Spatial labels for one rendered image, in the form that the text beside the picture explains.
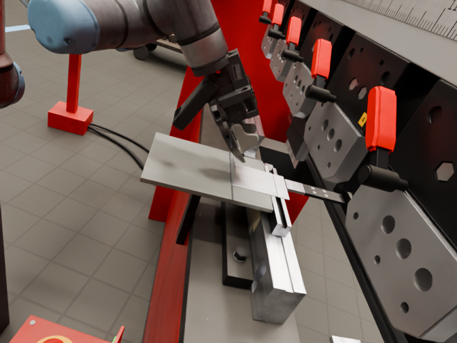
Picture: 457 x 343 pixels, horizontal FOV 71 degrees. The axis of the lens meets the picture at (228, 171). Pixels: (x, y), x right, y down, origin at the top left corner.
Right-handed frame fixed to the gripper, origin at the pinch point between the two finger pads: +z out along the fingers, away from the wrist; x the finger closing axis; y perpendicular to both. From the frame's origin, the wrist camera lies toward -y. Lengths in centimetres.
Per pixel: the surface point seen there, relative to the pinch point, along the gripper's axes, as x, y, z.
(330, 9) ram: 3.5, 24.3, -19.2
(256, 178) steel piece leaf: 0.1, 1.5, 7.2
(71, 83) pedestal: 162, -113, -2
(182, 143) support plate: 7.0, -11.8, -3.7
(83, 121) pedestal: 155, -118, 23
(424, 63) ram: -27.1, 23.9, -18.8
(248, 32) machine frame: 85, 11, -4
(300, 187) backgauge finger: 0.7, 10.0, 13.9
